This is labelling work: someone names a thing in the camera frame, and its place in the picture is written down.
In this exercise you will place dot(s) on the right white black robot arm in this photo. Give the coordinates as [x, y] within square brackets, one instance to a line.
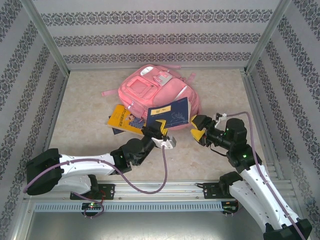
[262, 200]

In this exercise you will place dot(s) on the aluminium frame post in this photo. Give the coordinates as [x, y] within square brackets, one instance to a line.
[46, 37]
[267, 37]

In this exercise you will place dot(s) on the aluminium mounting rail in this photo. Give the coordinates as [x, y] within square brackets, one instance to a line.
[155, 190]

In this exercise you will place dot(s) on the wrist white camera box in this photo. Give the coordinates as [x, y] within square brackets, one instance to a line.
[222, 117]
[165, 143]

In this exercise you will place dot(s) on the left small circuit board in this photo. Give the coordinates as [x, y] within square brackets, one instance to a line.
[92, 205]

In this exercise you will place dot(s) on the aluminium side rail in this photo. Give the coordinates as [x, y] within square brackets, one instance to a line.
[53, 125]
[262, 125]

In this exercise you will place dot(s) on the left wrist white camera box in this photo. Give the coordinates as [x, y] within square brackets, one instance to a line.
[165, 143]

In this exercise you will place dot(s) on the yellow cartoon book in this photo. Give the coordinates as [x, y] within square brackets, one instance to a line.
[122, 120]

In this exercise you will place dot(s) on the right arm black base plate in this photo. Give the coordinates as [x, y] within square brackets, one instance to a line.
[208, 191]

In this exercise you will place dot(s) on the pink backpack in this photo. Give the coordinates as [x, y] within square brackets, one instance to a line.
[170, 92]

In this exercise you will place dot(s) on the navy book with QR codes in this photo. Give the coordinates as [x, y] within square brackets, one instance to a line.
[172, 115]

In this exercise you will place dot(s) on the grey metal sheet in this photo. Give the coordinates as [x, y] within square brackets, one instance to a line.
[160, 227]

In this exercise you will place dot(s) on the thin navy book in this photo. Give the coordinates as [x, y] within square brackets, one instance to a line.
[117, 131]

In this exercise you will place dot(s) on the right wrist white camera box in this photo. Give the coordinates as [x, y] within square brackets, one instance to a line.
[222, 117]

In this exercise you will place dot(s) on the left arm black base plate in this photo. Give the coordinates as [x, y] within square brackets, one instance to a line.
[110, 191]

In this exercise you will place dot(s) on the small circuit board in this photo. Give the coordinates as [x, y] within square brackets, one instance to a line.
[230, 207]
[92, 205]

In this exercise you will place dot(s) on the thin aluminium back rail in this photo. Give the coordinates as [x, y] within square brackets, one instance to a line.
[87, 68]

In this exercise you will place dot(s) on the right small circuit board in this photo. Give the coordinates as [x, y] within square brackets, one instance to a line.
[230, 207]

